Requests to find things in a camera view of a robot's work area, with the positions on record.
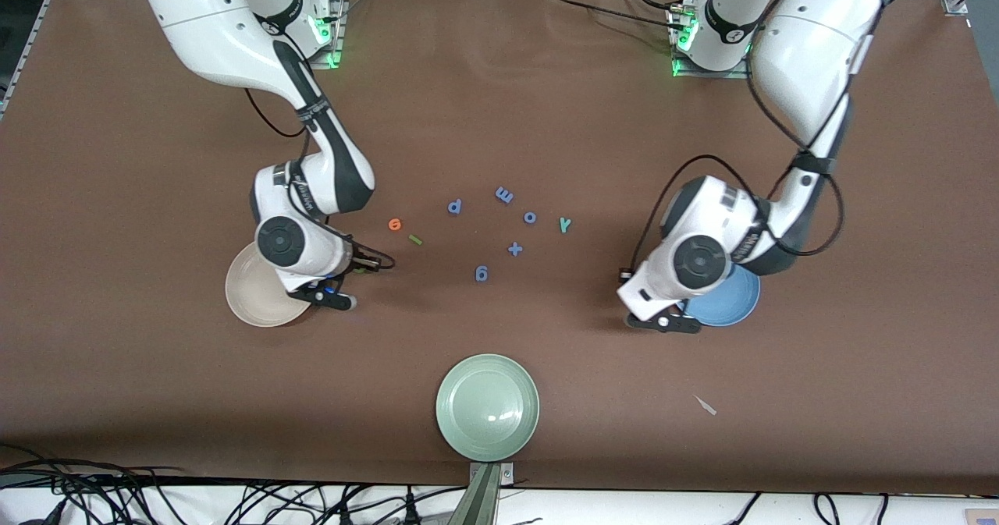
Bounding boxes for beige plate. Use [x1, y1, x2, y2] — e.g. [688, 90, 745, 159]
[225, 242, 313, 328]

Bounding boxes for blue plate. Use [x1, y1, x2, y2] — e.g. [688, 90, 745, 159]
[685, 264, 762, 328]

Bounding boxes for pale green plate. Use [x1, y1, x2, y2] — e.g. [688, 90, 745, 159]
[436, 353, 541, 463]

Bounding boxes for brown table mat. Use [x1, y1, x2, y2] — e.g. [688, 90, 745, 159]
[0, 0, 999, 498]

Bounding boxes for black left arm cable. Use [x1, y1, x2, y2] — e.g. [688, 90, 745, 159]
[624, 154, 848, 276]

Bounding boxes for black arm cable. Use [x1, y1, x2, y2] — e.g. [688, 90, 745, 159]
[244, 84, 396, 270]
[624, 154, 848, 276]

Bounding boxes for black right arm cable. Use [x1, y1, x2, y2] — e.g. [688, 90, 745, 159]
[244, 84, 396, 270]

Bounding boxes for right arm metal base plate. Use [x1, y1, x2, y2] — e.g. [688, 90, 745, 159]
[260, 0, 350, 69]

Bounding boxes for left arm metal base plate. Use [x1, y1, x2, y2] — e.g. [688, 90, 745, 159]
[667, 2, 754, 80]

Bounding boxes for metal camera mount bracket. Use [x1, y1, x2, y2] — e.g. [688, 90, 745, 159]
[449, 461, 516, 525]

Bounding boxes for black cable on mat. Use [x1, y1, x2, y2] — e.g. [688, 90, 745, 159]
[546, 0, 688, 34]

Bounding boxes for tangled black cables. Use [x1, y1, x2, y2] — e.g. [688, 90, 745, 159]
[0, 443, 450, 525]

